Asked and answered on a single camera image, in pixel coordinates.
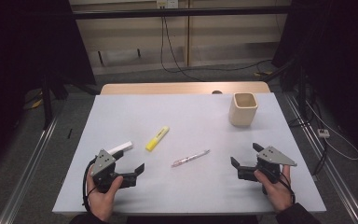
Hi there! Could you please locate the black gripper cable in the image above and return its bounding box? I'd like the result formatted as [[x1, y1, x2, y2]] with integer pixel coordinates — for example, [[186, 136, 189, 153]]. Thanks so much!
[[278, 172, 296, 205], [81, 157, 98, 213]]

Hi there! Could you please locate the beige square cup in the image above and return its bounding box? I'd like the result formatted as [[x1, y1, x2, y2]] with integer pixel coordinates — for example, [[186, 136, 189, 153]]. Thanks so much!
[[228, 91, 259, 127]]

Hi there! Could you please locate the black horizontal bar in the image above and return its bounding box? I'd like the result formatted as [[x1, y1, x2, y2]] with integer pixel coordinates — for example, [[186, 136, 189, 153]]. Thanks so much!
[[71, 5, 293, 21]]

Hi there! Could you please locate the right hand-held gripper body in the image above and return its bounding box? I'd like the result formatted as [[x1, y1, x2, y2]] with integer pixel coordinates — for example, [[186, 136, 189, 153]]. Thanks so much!
[[255, 146, 298, 196]]

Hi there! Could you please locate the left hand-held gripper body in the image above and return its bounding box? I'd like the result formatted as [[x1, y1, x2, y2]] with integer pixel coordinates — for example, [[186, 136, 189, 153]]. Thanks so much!
[[89, 148, 125, 194]]

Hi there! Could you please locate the metal floor rail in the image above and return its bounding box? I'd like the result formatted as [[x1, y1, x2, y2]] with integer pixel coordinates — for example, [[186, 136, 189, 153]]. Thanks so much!
[[283, 92, 358, 224], [0, 116, 61, 224]]

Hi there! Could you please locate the person's left hand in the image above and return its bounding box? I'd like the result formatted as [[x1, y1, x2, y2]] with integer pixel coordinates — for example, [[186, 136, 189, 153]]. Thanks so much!
[[86, 169, 125, 223]]

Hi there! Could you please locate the white wall socket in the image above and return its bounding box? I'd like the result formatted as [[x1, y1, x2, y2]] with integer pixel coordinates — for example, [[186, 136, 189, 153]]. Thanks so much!
[[156, 0, 180, 9]]

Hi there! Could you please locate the white floor cable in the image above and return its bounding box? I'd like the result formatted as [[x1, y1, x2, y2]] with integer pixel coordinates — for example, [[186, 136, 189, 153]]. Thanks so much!
[[305, 100, 358, 161]]

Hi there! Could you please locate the white table board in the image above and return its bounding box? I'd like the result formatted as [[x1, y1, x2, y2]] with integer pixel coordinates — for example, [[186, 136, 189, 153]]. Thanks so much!
[[51, 92, 327, 217]]

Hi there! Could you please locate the person's right hand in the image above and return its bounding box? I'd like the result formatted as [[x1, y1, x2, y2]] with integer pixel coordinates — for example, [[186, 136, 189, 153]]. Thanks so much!
[[254, 164, 295, 215]]

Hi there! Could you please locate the black floor cable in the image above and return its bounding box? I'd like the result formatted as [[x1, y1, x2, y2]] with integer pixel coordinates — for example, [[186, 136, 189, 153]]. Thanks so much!
[[162, 17, 207, 83], [159, 16, 273, 75]]

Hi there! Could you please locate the black curtain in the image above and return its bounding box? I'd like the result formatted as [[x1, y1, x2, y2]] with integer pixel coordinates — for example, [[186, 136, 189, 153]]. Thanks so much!
[[271, 0, 358, 171], [0, 0, 97, 180]]

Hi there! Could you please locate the white printed tube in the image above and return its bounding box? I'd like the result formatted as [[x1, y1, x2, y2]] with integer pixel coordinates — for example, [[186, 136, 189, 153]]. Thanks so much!
[[106, 140, 134, 156]]

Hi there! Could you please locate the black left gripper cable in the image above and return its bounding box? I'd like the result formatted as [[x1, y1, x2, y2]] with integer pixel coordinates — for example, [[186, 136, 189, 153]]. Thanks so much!
[[81, 157, 98, 213]]

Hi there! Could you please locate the white power strip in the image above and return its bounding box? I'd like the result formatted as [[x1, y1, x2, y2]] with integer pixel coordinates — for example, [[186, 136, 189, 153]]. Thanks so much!
[[317, 127, 331, 140]]

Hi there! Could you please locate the clear pen with pink print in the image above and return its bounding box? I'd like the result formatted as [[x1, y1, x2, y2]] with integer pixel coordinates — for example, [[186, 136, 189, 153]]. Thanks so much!
[[171, 148, 212, 169]]

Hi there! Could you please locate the black metal stand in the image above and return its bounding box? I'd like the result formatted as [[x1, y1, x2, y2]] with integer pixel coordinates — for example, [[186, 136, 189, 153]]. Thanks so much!
[[272, 57, 310, 120], [40, 70, 70, 131]]

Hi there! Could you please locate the wooden table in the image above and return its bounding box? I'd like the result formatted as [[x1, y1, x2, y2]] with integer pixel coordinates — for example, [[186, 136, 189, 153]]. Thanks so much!
[[100, 81, 271, 96]]

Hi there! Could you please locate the yellow highlighter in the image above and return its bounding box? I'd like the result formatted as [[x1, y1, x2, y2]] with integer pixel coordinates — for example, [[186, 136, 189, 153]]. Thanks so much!
[[145, 125, 171, 153]]

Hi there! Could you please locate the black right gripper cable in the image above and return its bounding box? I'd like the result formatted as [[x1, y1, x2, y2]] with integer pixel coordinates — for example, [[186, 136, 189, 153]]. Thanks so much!
[[278, 172, 296, 205]]

